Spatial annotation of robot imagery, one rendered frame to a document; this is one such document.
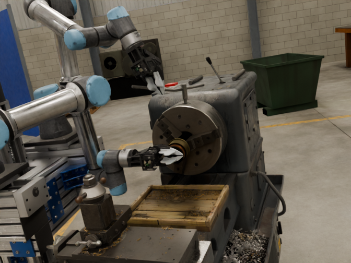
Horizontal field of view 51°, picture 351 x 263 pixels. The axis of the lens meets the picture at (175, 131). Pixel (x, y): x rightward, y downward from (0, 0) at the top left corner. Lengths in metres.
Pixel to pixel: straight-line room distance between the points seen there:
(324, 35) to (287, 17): 1.19
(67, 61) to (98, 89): 0.44
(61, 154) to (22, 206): 0.52
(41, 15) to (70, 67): 0.31
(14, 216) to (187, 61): 10.39
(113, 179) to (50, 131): 0.41
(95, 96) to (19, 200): 0.44
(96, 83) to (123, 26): 0.23
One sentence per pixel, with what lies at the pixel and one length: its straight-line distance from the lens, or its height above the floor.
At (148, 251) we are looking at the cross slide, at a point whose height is 0.97.
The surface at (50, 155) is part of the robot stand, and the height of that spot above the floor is 1.08.
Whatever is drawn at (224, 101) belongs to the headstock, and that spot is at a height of 1.21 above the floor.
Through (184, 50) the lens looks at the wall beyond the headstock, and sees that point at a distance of 11.48.
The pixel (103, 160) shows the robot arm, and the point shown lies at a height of 1.08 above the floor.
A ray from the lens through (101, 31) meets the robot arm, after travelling 1.48.
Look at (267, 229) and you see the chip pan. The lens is 1.93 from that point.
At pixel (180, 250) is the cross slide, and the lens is 1.04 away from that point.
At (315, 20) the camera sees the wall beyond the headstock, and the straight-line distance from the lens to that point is 11.82.
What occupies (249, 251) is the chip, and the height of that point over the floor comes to 0.60.
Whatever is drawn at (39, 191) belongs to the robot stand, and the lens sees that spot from 1.39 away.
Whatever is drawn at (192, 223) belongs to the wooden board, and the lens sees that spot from 1.31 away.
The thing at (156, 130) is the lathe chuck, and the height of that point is 1.14.
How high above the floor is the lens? 1.53
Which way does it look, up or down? 15 degrees down
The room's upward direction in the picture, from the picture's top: 10 degrees counter-clockwise
